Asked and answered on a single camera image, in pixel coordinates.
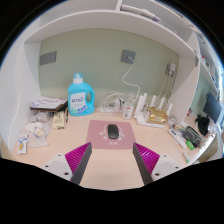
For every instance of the blue detergent bottle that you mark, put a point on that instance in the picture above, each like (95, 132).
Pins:
(79, 98)

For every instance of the white router with antennas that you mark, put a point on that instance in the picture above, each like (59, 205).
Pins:
(140, 118)

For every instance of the pink printed mouse pad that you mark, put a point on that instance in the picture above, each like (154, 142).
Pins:
(98, 138)

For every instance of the clear plastic bags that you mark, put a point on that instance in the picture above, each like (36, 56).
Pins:
(38, 131)

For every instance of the small green pack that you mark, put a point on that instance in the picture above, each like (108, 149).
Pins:
(190, 145)

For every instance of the clear bottle with red label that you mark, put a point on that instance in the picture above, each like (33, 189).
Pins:
(127, 111)

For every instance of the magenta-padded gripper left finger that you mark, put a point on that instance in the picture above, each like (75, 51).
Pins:
(76, 159)

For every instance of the white wall charger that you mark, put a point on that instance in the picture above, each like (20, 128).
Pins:
(171, 68)

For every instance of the grey zip pouch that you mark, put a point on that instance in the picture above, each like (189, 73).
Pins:
(192, 135)

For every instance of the white remote control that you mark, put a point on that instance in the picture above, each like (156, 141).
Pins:
(176, 137)

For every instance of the yellow package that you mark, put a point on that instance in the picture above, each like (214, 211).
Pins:
(58, 120)

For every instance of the small round tin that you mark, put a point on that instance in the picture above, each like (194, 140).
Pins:
(172, 122)

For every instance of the black computer mouse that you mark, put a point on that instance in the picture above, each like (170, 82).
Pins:
(113, 131)

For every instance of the white and yellow snack packet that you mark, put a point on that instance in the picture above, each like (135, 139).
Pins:
(22, 143)

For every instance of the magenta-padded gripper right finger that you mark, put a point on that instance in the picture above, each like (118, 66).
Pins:
(149, 159)

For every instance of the black monitor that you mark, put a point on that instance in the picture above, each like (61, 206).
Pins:
(212, 107)

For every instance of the stack of books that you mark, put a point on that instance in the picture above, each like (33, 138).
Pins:
(48, 103)

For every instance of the black bag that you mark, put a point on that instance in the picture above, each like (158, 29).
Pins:
(202, 124)

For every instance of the gold foil bag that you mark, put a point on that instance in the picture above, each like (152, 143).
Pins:
(157, 115)

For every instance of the white wall shelf unit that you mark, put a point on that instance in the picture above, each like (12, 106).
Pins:
(106, 18)

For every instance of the green and white tube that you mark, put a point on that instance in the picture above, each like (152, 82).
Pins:
(185, 156)

